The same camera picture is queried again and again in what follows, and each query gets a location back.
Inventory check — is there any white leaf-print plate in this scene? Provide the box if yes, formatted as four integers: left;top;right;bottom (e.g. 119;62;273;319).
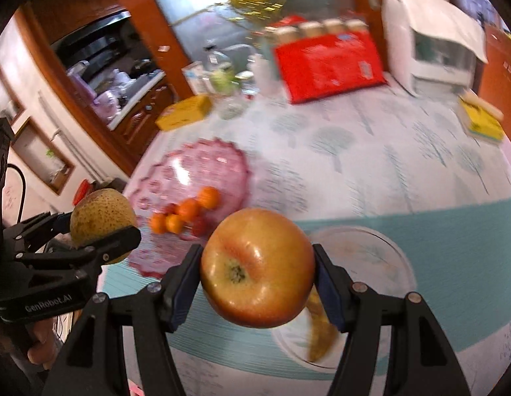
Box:
270;226;417;370

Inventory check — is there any green-labelled clear bottle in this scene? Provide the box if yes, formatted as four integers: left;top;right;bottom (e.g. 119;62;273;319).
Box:
204;47;235;95

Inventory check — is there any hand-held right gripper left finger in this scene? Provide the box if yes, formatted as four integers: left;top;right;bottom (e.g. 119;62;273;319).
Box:
41;244;204;396

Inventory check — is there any wooden kitchen cabinet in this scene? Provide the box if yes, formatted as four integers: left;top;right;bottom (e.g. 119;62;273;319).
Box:
111;70;178;155

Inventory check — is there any red container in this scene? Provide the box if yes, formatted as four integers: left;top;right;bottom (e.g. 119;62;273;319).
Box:
73;179;94;206

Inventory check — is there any person's left hand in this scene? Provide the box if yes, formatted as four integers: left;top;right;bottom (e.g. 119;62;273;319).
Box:
26;315;61;364

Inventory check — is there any white milk carton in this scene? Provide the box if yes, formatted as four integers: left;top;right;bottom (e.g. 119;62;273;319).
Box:
183;61;211;95

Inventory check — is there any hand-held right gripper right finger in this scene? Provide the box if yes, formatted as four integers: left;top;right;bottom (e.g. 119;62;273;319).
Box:
312;243;473;396

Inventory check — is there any red apple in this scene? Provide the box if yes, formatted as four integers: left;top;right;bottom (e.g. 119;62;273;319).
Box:
200;208;317;329

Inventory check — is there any glass jar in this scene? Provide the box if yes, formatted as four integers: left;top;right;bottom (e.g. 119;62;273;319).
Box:
275;25;300;45
324;18;348;37
299;20;324;40
346;18;370;36

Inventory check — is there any pink glass bowl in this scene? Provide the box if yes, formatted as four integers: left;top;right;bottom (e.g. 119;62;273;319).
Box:
125;138;251;279

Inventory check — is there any yellow cardboard box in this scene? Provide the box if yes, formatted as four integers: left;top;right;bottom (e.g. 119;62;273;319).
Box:
155;94;213;131

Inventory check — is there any overripe spotted banana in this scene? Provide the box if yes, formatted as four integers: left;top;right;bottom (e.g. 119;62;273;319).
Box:
306;286;341;363

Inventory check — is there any yellow sponge packet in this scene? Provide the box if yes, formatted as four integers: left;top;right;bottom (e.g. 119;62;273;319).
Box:
458;88;506;143

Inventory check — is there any white countertop appliance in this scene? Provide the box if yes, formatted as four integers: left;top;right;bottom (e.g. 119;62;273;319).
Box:
381;0;489;97

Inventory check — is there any black cable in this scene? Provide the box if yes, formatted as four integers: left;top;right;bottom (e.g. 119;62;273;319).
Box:
6;164;28;225

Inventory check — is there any clear drinking glass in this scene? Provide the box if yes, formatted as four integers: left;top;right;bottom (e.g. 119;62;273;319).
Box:
216;95;245;121

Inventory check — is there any red plastic package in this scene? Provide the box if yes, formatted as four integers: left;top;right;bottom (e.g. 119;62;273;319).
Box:
273;32;388;105

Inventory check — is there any black range hood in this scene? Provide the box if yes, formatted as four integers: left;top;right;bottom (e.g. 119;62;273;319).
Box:
51;10;133;76

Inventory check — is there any white plastic bottle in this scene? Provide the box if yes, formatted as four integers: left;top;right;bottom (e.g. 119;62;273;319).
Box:
253;53;281;95

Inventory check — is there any tree-print tablecloth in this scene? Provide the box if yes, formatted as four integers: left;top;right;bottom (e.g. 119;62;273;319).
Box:
96;72;511;396

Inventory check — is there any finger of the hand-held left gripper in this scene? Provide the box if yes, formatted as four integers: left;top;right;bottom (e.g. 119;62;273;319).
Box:
2;211;72;256
16;226;142;282

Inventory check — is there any wooden side cabinet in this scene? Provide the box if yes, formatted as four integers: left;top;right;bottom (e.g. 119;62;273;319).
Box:
478;25;511;110

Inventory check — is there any yellow pear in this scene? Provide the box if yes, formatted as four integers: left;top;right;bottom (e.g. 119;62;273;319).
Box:
70;188;138;265

